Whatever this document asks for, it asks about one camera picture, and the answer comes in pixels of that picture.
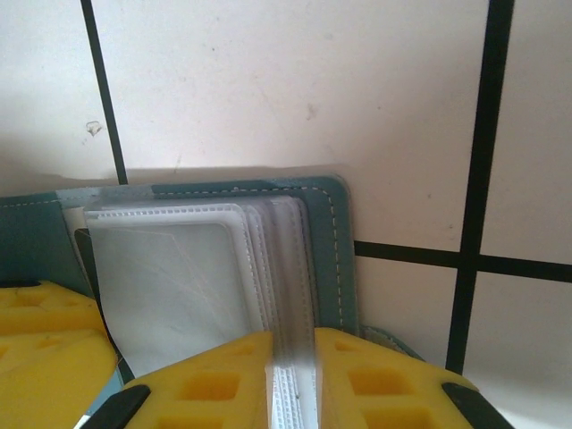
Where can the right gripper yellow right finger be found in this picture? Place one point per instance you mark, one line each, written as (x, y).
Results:
(380, 393)

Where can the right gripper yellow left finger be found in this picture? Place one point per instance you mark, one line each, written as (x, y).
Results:
(201, 393)

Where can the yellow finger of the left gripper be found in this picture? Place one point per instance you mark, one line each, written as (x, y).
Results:
(44, 362)
(44, 308)

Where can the teal leather card holder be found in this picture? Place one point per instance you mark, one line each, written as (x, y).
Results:
(322, 223)

